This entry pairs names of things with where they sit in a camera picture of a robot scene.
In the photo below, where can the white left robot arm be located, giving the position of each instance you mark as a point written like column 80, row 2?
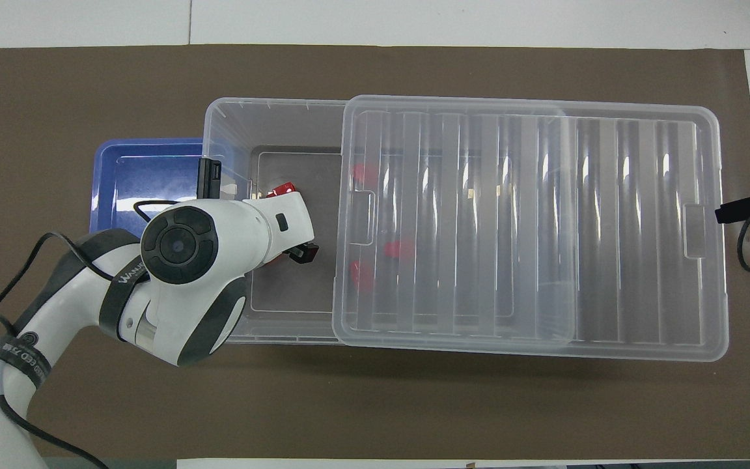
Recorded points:
column 186, row 293

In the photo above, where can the clear plastic box lid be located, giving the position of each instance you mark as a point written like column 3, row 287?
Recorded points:
column 609, row 228

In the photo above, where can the red block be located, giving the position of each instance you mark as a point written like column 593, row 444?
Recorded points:
column 401, row 249
column 282, row 190
column 362, row 277
column 274, row 260
column 365, row 172

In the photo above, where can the brown table mat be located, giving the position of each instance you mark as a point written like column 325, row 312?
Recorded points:
column 414, row 404

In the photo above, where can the blue plastic tray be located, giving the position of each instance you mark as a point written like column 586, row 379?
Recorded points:
column 147, row 176

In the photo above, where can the clear plastic storage box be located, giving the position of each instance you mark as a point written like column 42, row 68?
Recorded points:
column 284, row 124

